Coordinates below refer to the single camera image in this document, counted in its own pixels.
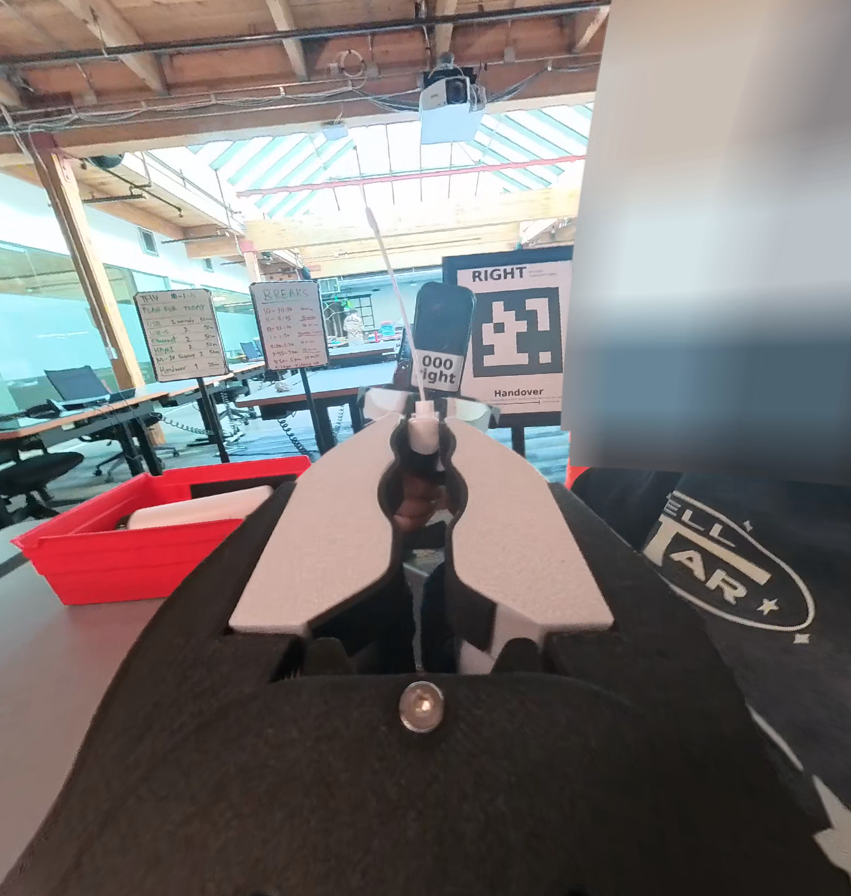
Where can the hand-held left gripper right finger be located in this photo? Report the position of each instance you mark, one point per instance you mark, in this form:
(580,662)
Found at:
(537,553)

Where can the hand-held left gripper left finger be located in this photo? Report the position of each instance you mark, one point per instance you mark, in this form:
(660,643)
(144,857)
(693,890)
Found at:
(313,553)

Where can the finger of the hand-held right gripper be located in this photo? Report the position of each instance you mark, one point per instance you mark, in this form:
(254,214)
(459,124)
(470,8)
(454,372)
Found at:
(383,402)
(471,411)

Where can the thin white rod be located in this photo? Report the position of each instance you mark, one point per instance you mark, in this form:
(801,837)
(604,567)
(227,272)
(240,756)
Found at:
(422,434)

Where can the red plastic storage bin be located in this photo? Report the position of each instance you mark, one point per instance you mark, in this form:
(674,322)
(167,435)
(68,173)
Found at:
(117,560)

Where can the person's right hand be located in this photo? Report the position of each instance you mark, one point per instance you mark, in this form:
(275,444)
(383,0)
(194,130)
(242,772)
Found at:
(415,500)

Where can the black framed marker sign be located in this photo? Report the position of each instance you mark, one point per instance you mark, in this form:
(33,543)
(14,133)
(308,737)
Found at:
(516,336)

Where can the wooden office desk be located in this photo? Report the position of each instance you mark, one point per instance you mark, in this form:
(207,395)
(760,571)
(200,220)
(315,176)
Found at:
(82,413)
(306,392)

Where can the orange traffic cone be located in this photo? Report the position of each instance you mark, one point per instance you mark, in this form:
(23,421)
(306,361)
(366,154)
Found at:
(572,476)

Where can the handwritten whiteboard sign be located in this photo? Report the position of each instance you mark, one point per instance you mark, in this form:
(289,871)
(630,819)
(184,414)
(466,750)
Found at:
(180,336)
(289,325)

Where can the black office chair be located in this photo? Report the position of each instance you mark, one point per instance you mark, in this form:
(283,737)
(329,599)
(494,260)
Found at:
(250,350)
(33,469)
(75,385)

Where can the white ceiling projector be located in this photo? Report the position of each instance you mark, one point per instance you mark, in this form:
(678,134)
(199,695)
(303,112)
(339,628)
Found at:
(450,112)

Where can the wooden support post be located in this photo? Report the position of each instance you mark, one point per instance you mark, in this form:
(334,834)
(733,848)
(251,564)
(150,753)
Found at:
(82,266)

